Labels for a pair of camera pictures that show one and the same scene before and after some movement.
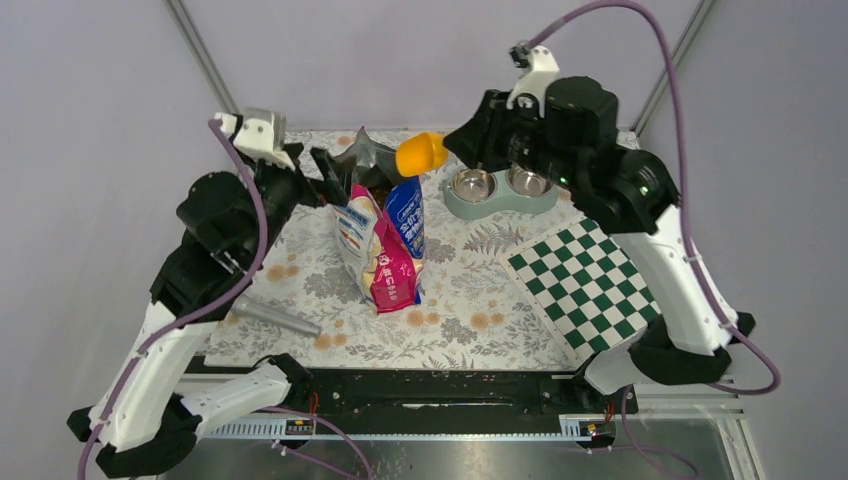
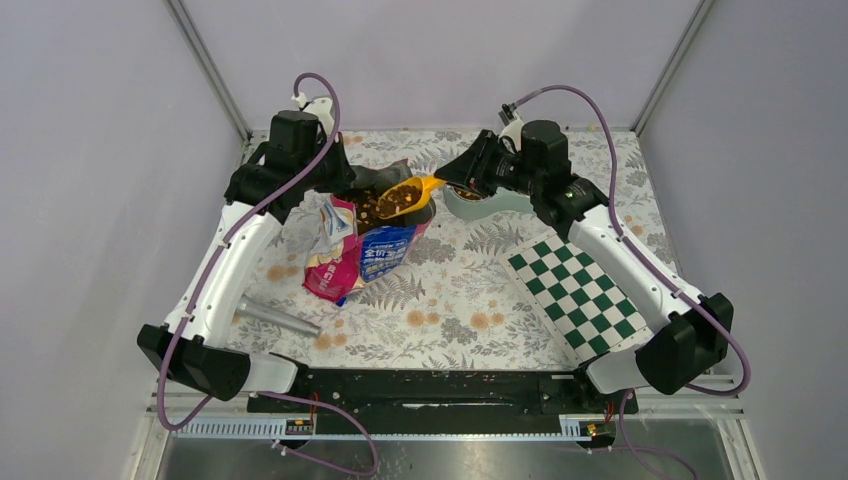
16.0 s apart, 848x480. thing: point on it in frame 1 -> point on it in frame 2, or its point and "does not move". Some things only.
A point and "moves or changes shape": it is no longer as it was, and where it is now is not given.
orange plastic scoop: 420,154 -> 407,195
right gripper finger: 470,144 -> 464,172
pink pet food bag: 383,240 moves or changes shape
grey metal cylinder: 255,307 does not move
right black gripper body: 514,136 -> 505,169
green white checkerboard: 586,287 does not move
